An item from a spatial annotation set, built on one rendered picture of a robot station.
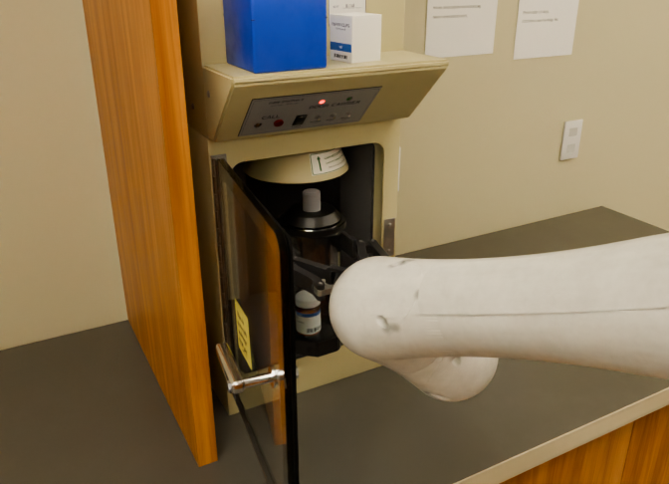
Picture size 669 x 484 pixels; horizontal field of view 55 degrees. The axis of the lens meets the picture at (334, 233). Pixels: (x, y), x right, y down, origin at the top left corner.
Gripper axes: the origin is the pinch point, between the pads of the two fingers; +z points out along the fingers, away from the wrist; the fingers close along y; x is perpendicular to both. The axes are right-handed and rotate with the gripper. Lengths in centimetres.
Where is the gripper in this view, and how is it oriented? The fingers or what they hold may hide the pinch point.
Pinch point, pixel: (314, 244)
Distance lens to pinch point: 102.6
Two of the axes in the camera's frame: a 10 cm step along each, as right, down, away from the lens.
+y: -8.8, 2.0, -4.4
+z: -4.8, -3.5, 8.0
